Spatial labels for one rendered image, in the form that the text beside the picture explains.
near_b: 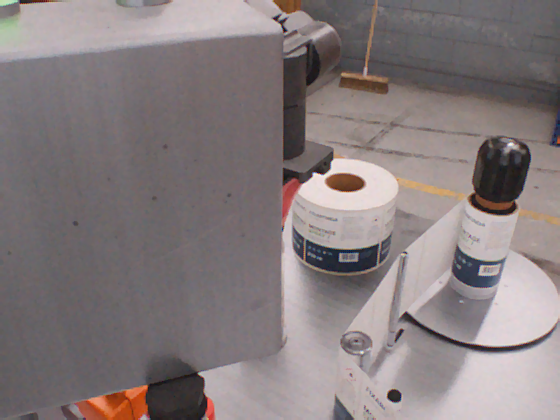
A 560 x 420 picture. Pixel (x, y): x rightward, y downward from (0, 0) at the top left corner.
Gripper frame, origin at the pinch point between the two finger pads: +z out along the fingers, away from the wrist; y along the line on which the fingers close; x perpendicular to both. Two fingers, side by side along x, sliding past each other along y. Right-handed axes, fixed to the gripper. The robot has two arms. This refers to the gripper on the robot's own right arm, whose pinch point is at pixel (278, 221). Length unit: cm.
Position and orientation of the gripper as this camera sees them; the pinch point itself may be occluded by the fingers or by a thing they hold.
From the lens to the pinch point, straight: 61.5
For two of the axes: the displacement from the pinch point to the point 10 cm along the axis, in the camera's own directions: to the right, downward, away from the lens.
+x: -5.6, 4.5, -7.0
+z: 0.1, 8.4, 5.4
